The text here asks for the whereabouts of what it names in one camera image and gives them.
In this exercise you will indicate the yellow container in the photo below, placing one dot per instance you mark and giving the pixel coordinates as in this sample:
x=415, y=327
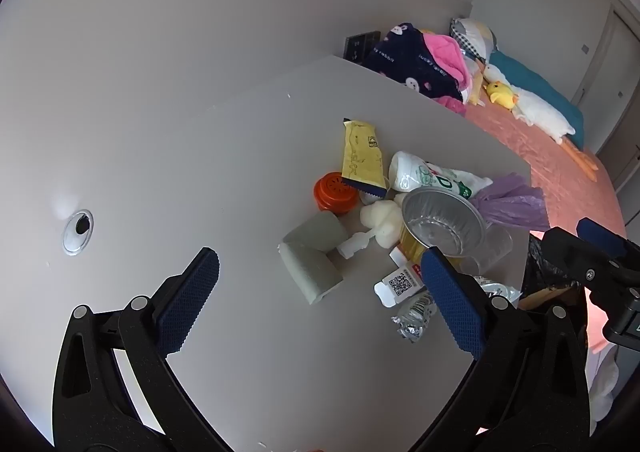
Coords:
x=412, y=247

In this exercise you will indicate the purple plastic bag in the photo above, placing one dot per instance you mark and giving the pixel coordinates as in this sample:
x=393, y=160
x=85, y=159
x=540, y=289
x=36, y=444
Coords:
x=512, y=204

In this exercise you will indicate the white door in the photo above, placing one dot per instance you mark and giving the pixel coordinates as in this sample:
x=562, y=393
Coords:
x=617, y=52

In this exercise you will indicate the clear plastic cup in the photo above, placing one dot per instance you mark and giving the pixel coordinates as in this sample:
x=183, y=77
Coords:
x=492, y=247

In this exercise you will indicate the white goose plush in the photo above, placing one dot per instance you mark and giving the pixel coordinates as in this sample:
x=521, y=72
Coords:
x=540, y=115

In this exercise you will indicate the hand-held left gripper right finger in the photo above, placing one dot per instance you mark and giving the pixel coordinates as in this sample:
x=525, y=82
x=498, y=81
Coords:
x=447, y=292

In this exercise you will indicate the grey-green foam blocks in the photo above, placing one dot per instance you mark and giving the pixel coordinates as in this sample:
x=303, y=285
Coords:
x=310, y=272

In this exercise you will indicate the teal blanket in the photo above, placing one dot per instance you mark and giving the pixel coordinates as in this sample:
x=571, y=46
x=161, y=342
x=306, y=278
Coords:
x=530, y=77

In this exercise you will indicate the yellow duck plush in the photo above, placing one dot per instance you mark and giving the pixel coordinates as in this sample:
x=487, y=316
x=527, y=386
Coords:
x=501, y=95

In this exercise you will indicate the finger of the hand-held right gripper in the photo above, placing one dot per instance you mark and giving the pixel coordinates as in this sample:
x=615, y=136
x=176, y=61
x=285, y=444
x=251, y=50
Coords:
x=575, y=254
x=602, y=234

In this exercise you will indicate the checked pillow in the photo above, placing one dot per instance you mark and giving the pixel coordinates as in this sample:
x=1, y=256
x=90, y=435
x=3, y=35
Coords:
x=472, y=35

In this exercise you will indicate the white green snack packet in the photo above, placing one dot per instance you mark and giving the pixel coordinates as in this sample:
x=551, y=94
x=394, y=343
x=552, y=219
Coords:
x=497, y=289

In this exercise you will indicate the orange round lid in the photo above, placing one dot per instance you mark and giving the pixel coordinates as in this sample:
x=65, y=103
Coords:
x=334, y=192

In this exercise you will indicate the pink fleece cloth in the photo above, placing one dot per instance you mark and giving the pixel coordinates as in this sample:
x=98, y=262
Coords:
x=445, y=52

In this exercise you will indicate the white pump nozzle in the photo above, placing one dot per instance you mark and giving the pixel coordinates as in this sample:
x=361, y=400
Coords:
x=352, y=244

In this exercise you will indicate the silver foil wrapper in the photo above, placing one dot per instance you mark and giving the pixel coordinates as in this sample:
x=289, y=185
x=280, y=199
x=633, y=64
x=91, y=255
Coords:
x=412, y=317

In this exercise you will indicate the black trash bag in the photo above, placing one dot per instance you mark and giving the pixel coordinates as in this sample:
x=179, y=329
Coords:
x=545, y=262

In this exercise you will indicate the white plastic bottle green label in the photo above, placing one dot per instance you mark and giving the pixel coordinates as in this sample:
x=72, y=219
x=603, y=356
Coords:
x=425, y=177

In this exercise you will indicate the yellow snack wrapper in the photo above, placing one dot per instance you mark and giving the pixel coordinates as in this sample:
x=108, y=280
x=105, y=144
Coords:
x=362, y=157

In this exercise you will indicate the grey cardboard tube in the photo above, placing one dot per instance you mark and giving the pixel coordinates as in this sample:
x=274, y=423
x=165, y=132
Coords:
x=320, y=234

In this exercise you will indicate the small white plastic cup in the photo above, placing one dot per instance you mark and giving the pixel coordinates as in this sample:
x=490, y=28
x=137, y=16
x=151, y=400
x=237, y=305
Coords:
x=367, y=196

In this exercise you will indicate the navy printed blanket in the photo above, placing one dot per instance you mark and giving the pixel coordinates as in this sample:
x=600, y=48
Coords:
x=415, y=65

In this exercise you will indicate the black wall socket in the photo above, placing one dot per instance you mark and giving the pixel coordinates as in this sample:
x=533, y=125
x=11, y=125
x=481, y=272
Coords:
x=361, y=45

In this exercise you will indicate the aluminium foil bowl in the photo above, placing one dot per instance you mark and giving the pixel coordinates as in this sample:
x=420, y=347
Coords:
x=440, y=219

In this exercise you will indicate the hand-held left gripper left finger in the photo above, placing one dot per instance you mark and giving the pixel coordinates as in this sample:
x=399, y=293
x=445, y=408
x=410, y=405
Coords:
x=192, y=292

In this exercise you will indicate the salmon bed sheet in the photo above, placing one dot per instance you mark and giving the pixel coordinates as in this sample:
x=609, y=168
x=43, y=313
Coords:
x=545, y=167

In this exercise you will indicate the small white red box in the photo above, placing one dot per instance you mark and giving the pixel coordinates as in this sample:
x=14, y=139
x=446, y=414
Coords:
x=404, y=259

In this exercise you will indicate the small white box square code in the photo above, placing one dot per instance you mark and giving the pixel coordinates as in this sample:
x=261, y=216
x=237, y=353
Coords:
x=397, y=287

